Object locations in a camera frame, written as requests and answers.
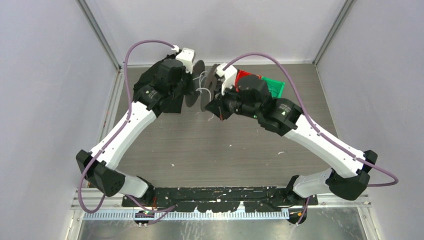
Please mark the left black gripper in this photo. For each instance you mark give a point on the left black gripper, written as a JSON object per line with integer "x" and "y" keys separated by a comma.
{"x": 189, "y": 77}

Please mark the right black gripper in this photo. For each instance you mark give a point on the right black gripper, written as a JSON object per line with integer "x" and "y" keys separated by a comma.
{"x": 217, "y": 106}

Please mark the grey plastic cable spool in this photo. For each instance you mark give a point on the grey plastic cable spool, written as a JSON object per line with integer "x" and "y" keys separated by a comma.
{"x": 205, "y": 83}

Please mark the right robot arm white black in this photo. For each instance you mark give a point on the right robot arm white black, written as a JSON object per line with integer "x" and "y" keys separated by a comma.
{"x": 346, "y": 178}

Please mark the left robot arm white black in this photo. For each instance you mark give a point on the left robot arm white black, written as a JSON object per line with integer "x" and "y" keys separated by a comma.
{"x": 99, "y": 165}

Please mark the black cloth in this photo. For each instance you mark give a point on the black cloth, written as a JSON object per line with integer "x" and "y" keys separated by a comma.
{"x": 155, "y": 101}

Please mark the red plastic bin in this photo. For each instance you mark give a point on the red plastic bin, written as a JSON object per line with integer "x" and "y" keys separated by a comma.
{"x": 242, "y": 73}

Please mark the green plastic bin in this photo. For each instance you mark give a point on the green plastic bin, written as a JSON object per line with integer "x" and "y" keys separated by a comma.
{"x": 275, "y": 87}

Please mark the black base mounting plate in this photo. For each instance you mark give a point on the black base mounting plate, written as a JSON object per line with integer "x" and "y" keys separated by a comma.
{"x": 254, "y": 199}

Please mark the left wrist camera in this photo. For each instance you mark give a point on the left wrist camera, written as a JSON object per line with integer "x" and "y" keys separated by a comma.
{"x": 170, "y": 70}

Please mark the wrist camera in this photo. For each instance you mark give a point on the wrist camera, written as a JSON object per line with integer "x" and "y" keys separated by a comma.
{"x": 248, "y": 83}
{"x": 170, "y": 70}

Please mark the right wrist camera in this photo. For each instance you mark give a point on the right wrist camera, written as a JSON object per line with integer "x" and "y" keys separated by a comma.
{"x": 248, "y": 83}

